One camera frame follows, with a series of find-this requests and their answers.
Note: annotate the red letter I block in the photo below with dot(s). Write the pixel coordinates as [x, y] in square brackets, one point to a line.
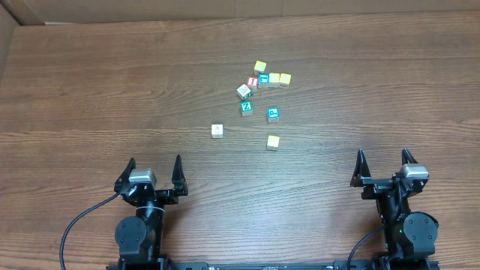
[252, 83]

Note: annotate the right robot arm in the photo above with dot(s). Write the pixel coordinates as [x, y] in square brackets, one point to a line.
[409, 235]

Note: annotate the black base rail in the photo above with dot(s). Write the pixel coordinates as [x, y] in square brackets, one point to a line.
[336, 265]

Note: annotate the yellow block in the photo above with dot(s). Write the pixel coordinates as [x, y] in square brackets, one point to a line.
[259, 67]
[285, 80]
[273, 80]
[273, 143]

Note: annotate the white patterned block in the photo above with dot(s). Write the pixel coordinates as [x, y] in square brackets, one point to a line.
[243, 92]

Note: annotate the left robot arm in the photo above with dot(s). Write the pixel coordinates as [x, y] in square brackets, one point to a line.
[139, 237]

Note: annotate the yellow block top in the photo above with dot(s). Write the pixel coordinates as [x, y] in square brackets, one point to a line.
[259, 67]

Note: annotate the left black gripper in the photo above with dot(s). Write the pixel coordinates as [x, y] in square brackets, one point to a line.
[154, 193]

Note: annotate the green letter Z block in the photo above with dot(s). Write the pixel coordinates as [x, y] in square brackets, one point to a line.
[246, 108]

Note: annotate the white letter A block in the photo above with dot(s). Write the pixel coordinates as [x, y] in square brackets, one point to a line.
[217, 131]

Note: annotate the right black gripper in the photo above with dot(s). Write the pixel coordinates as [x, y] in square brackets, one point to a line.
[385, 184]

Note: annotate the blue letter P block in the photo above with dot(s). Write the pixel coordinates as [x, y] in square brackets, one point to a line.
[273, 115]

